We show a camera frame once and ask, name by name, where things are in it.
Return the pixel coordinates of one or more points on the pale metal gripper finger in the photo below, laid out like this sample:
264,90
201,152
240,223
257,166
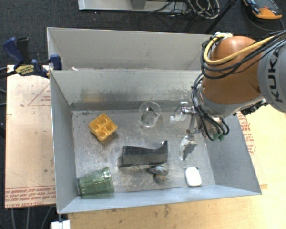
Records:
176,118
187,147

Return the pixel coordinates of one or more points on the clear glass cup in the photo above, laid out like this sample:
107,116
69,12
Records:
149,118

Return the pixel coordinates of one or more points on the white oval soap bar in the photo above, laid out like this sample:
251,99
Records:
193,177

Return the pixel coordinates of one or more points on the grey-brown small figure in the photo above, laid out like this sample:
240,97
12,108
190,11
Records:
160,171

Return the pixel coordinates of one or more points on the dark wedge-shaped block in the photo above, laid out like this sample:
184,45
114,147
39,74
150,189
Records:
143,155

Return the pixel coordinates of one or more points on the grey metal bin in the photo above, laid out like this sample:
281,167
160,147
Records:
133,89

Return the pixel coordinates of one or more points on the yellow square block with hollows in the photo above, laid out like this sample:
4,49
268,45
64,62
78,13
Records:
102,126

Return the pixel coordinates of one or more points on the green ribbed glass cup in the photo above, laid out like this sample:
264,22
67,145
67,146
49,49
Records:
95,182

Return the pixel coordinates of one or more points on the small white scrap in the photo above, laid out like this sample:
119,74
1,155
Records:
74,68

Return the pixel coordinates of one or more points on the brown cardboard board red print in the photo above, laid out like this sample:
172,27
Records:
28,132

